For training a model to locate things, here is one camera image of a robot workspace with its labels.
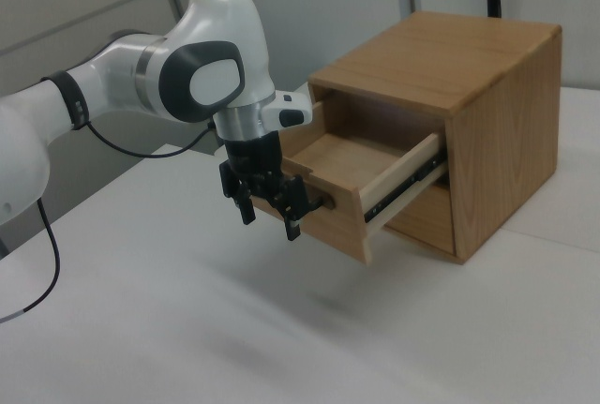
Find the wooden drawer with slot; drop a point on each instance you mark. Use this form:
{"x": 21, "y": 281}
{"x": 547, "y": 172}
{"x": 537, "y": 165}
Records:
{"x": 424, "y": 221}

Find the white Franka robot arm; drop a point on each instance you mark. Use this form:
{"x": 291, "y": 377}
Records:
{"x": 117, "y": 71}

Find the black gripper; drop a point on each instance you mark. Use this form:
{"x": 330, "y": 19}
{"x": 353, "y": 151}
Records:
{"x": 255, "y": 160}

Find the wooden two-drawer cabinet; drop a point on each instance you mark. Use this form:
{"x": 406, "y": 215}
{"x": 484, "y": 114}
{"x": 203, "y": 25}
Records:
{"x": 501, "y": 151}

